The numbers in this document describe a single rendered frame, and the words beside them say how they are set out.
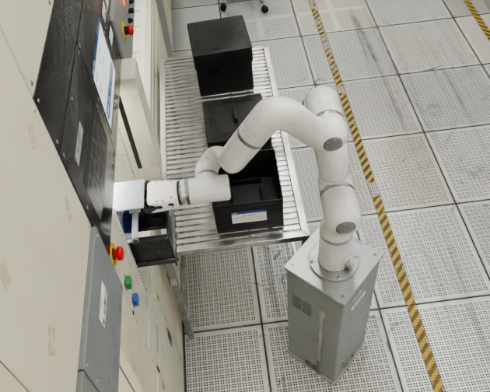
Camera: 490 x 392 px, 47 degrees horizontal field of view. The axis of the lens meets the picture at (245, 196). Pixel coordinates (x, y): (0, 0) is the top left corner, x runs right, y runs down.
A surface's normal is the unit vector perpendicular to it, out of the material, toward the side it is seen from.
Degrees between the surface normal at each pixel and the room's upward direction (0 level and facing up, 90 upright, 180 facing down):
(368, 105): 0
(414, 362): 0
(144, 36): 0
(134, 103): 90
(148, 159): 90
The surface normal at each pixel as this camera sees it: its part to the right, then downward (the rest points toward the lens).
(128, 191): -0.07, -0.64
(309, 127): -0.53, 0.26
